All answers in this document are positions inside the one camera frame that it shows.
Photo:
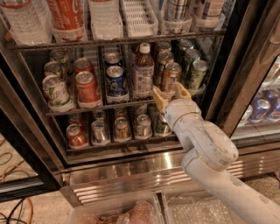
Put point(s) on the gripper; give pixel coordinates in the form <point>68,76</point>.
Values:
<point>181,111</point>

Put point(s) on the white green can back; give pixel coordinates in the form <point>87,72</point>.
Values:
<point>61,56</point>

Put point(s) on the clear plastic bin right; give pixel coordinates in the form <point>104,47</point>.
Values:
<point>194,207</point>

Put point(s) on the brown can second row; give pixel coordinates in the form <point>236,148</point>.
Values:
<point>163,58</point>

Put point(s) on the red orange can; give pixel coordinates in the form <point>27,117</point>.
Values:
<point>83,65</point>
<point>86,84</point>

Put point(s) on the green can bottom shelf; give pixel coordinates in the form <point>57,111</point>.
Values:
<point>162,127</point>

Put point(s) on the fridge glass door right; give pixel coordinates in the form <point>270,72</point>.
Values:
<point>247,66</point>

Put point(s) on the red can bottom shelf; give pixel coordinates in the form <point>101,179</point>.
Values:
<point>76,136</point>

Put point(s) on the blue pepsi can front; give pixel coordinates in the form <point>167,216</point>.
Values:
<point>116,81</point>

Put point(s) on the clear plastic bin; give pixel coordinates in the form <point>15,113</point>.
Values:
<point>130,208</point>
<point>194,207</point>

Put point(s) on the green can middle right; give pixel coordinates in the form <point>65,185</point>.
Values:
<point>190,56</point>

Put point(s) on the steel fridge base grille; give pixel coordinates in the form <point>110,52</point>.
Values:
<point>153,172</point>

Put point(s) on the green can back right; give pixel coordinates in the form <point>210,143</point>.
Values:
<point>183,45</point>

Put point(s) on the blue pepsi can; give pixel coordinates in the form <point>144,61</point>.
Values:
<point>113,59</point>
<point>116,81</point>

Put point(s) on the orange brown soda can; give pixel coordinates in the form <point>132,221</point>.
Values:
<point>172,71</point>

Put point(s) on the clear plastic bin left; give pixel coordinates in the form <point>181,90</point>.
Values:
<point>130,208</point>

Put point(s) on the clear water bottle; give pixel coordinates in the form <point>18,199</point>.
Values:
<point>30,21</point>

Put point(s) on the brown can back row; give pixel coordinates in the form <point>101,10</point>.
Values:
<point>163,45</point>

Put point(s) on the white green can front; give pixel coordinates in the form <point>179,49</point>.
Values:
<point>55,90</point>

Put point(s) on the iced tea bottle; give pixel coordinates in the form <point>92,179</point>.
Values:
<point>143,70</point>

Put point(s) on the red orange can back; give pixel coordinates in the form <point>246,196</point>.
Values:
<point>83,65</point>

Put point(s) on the red coca cola bottle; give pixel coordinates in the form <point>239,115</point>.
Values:
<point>66,14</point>

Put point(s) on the red orange can front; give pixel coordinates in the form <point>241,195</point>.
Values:
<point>86,84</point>

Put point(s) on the upper wire shelf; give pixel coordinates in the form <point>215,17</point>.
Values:
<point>118,41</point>

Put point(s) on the white plastic shelf tray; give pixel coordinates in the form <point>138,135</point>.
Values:
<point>140,19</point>

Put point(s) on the middle wire shelf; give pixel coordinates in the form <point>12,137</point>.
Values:
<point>109,106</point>

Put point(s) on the wire shelf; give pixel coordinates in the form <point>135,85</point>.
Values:
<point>109,106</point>
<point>118,41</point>

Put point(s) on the white green can middle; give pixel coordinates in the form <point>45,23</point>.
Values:
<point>53,67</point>

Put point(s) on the clear silver can bottom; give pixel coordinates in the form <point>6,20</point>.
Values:
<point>143,126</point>

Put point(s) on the white green can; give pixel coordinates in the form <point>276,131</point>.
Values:
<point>61,56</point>
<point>55,90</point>
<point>53,67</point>

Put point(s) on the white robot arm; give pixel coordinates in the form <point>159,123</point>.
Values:
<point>208,154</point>

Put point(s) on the gold can bottom shelf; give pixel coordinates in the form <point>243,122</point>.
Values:
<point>122,131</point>

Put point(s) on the silver can bottom shelf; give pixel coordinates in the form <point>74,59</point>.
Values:
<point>99,131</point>

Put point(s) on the blue pepsi can back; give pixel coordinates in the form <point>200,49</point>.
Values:
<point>113,59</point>

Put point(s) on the green can front right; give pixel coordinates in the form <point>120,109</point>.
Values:
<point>197,73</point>

